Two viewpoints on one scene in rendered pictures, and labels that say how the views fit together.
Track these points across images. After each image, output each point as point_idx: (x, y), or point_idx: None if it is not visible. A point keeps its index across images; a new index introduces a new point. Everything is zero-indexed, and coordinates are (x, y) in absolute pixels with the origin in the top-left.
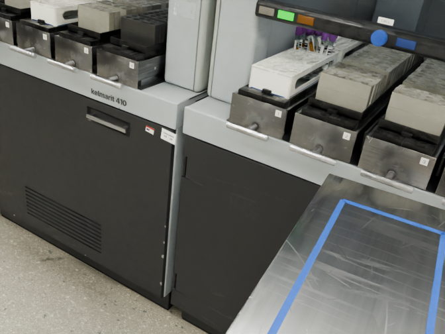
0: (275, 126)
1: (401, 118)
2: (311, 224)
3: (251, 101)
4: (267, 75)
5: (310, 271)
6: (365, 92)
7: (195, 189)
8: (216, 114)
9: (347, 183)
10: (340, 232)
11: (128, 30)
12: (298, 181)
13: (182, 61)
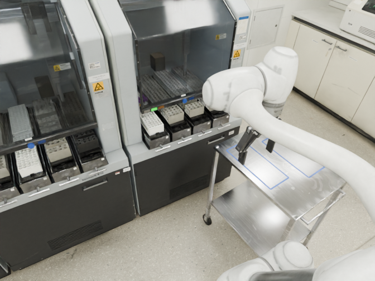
0: (167, 140)
1: (193, 115)
2: (233, 160)
3: (157, 139)
4: (155, 129)
5: (249, 169)
6: (182, 114)
7: (142, 177)
8: (142, 150)
9: (220, 145)
10: (238, 157)
11: (83, 148)
12: (177, 149)
13: (112, 143)
